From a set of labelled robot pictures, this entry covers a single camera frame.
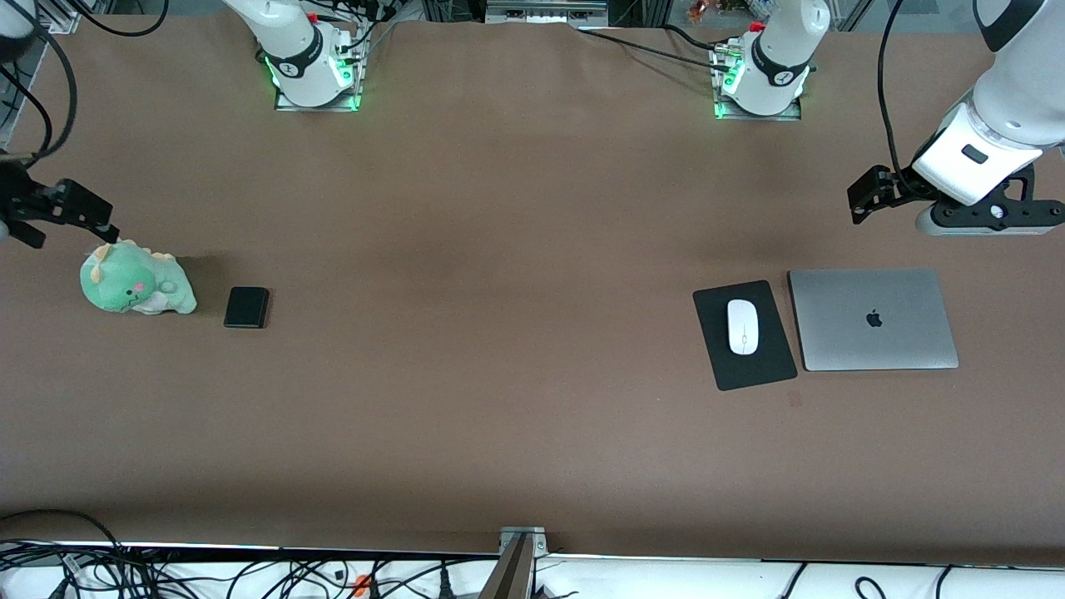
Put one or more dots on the metal table edge bracket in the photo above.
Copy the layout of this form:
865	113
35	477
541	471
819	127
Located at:
509	541

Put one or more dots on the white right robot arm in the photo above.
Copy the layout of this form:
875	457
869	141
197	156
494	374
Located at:
291	50

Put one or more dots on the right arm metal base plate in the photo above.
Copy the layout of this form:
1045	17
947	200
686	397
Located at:
349	101

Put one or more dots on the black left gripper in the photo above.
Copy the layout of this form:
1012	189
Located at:
899	185

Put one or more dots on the white computer mouse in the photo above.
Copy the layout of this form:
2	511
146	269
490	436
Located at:
742	324

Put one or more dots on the green dinosaur plush toy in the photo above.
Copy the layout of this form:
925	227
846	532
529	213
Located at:
125	279

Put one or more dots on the black mouse pad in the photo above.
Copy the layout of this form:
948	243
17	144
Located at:
770	366

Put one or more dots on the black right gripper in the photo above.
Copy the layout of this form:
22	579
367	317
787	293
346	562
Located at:
18	200

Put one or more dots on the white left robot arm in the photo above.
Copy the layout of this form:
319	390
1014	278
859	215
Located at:
1011	100

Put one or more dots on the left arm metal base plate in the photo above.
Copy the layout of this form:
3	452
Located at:
795	111

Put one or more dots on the silver closed laptop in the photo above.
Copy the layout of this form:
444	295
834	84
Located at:
899	333

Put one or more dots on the black phone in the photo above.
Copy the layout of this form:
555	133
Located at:
246	308

